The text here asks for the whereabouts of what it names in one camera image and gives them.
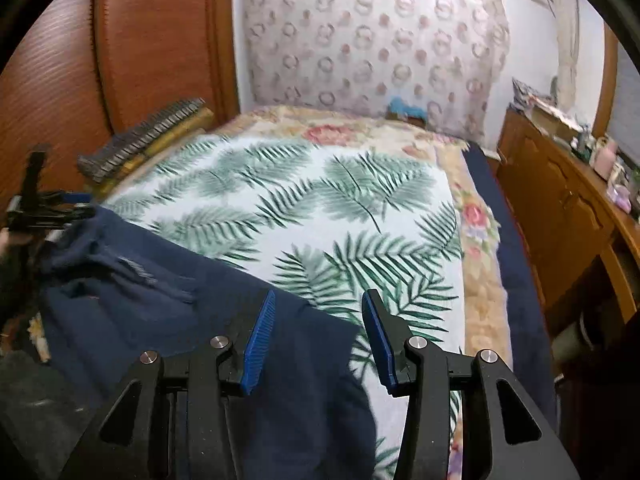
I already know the dark circle patterned pillow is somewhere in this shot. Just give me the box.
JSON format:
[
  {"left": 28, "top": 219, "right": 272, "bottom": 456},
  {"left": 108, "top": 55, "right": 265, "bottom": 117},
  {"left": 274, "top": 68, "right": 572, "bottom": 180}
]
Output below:
[{"left": 77, "top": 97, "right": 208, "bottom": 183}]

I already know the open cardboard box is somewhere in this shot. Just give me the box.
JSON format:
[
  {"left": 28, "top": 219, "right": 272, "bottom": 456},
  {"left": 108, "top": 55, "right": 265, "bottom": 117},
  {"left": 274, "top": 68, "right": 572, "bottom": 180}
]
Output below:
[{"left": 530, "top": 97, "right": 581, "bottom": 141}]

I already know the navy bed sheet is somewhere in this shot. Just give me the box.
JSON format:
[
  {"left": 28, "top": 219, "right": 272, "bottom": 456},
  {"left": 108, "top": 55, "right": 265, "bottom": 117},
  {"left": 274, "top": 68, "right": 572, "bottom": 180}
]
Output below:
[{"left": 462, "top": 142, "right": 558, "bottom": 421}]

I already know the small cardboard box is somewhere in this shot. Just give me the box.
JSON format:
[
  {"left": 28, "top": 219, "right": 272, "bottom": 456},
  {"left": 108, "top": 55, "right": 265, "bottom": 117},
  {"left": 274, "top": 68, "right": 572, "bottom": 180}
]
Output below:
[{"left": 387, "top": 110, "right": 428, "bottom": 127}]

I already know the grey waste bin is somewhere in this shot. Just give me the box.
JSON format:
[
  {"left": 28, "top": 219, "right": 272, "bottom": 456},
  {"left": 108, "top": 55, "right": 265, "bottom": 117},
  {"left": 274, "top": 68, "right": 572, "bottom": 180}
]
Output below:
[{"left": 552, "top": 320, "right": 596, "bottom": 366}]

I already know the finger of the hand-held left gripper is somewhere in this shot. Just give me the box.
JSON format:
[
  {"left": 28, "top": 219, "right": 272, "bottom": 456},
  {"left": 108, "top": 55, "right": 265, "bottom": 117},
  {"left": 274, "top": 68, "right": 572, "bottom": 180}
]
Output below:
[{"left": 44, "top": 189, "right": 97, "bottom": 227}]

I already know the wooden louvered wardrobe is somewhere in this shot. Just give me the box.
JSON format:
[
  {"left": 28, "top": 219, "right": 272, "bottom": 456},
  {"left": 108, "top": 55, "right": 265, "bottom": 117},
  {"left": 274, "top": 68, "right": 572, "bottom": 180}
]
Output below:
[{"left": 0, "top": 0, "right": 241, "bottom": 211}]

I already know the beige tied curtain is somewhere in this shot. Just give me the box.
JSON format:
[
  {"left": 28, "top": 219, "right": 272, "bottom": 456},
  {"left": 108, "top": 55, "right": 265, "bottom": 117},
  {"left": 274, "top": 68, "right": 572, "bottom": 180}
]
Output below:
[{"left": 555, "top": 0, "right": 581, "bottom": 106}]

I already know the blue cloth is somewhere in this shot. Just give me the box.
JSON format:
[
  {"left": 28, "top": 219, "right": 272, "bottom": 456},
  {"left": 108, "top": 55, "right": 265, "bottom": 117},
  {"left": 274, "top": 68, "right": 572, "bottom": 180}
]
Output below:
[{"left": 390, "top": 96, "right": 426, "bottom": 117}]

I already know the floral blanket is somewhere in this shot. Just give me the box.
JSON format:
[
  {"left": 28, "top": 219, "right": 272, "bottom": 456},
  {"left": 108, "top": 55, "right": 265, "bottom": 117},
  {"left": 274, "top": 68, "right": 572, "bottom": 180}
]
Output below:
[{"left": 207, "top": 105, "right": 513, "bottom": 480}]

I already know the wooden window frame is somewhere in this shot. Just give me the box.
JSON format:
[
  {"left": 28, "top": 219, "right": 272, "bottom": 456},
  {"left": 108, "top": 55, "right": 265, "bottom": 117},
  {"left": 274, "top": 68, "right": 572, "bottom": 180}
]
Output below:
[{"left": 592, "top": 25, "right": 621, "bottom": 138}]

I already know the grey window blind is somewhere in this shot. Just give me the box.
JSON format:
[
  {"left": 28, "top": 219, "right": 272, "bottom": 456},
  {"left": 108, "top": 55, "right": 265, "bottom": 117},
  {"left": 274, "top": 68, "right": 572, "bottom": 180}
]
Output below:
[{"left": 612, "top": 45, "right": 640, "bottom": 161}]

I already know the purple tissue pack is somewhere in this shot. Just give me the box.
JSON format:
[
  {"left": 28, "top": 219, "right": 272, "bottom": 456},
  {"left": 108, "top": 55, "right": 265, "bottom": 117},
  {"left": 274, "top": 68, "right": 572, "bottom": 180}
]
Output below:
[{"left": 606, "top": 185, "right": 633, "bottom": 211}]

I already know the palm leaf blanket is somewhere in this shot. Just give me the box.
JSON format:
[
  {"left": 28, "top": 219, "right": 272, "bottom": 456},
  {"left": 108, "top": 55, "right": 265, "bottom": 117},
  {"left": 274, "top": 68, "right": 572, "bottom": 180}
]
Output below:
[{"left": 102, "top": 132, "right": 463, "bottom": 480}]

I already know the circle patterned sheer curtain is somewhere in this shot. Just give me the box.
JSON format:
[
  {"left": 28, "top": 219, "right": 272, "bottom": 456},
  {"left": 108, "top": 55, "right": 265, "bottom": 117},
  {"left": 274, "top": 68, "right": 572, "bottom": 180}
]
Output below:
[{"left": 240, "top": 0, "right": 511, "bottom": 146}]

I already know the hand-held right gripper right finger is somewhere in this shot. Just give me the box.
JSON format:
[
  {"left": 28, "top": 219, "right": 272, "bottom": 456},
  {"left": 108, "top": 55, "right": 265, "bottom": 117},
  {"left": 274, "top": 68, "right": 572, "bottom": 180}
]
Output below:
[{"left": 361, "top": 288, "right": 583, "bottom": 480}]

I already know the wooden cabinet counter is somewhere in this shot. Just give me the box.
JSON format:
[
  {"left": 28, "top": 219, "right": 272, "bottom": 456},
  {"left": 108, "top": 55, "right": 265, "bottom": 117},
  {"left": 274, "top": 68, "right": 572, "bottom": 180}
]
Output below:
[{"left": 495, "top": 105, "right": 640, "bottom": 361}]

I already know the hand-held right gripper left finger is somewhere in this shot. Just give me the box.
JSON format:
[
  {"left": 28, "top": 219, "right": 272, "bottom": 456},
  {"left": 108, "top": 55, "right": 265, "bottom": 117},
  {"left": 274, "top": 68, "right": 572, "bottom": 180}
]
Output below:
[{"left": 60, "top": 289, "right": 278, "bottom": 480}]

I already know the pink bottle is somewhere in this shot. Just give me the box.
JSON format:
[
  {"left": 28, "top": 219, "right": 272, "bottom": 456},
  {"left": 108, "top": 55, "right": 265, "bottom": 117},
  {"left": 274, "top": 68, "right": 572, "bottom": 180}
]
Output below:
[{"left": 590, "top": 136, "right": 618, "bottom": 181}]

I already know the navy printed t-shirt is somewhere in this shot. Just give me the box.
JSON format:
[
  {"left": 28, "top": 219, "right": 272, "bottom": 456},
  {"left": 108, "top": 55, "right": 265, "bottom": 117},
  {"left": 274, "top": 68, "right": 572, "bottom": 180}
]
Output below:
[{"left": 37, "top": 205, "right": 378, "bottom": 480}]

